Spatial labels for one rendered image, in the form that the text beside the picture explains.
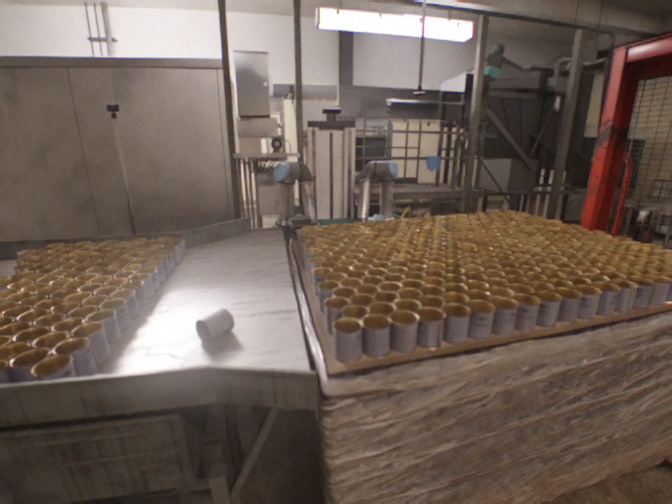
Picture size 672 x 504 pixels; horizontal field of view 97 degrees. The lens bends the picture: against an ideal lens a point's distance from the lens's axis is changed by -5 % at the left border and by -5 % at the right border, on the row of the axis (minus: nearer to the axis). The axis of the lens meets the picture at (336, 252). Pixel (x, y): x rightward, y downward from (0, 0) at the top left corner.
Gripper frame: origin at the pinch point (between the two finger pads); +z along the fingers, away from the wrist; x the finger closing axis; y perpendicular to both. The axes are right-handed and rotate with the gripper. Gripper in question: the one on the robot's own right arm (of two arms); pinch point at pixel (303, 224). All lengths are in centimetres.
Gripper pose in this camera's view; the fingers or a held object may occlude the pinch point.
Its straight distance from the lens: 184.2
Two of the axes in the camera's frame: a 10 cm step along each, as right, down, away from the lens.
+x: -9.6, 1.1, -2.5
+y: 0.3, 9.5, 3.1
